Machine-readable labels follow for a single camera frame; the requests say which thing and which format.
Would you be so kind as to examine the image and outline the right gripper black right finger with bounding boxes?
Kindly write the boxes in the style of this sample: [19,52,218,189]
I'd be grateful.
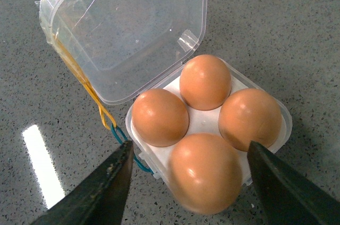
[247,141,339,224]

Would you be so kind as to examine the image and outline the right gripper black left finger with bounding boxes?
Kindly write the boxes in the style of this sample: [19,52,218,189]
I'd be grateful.
[33,140,133,224]

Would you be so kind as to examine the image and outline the brown egg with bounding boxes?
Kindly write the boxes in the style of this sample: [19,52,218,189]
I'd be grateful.
[180,54,231,111]
[168,133,242,215]
[218,88,282,152]
[132,88,189,147]

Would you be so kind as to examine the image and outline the clear plastic egg box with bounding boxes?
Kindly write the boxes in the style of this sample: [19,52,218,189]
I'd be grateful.
[35,0,293,186]

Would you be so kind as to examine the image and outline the teal rubber band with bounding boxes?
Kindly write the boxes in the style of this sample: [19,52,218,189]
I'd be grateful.
[110,124,154,174]

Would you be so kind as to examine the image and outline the yellow rubber band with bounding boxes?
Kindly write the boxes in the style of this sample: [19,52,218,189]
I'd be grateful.
[53,35,117,130]

